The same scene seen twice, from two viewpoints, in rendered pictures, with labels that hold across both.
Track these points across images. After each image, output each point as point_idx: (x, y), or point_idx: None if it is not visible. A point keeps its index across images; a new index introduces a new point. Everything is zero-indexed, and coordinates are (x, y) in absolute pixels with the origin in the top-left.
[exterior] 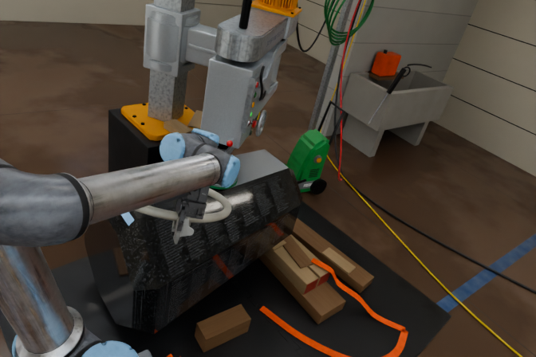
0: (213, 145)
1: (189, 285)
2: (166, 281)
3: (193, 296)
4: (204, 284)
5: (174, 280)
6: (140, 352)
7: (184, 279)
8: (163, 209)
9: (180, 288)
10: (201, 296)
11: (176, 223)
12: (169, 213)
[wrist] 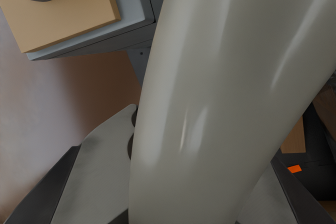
0: None
1: (327, 107)
2: (332, 76)
3: (319, 107)
4: (329, 127)
5: (331, 88)
6: (141, 8)
7: (333, 104)
8: (222, 126)
9: (325, 95)
10: (320, 117)
11: (124, 172)
12: (147, 184)
